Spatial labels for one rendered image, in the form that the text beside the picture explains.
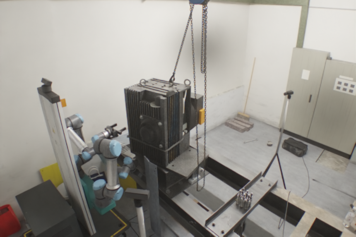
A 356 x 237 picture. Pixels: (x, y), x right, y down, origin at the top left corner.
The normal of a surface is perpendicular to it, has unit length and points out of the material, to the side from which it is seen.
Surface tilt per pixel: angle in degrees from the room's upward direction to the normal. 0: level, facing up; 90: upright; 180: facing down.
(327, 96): 90
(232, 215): 0
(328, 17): 90
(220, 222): 0
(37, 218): 0
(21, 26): 90
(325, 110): 90
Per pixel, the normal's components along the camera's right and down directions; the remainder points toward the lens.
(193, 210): 0.00, -0.92
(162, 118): -0.57, 0.32
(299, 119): -0.75, 0.26
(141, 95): 0.82, 0.22
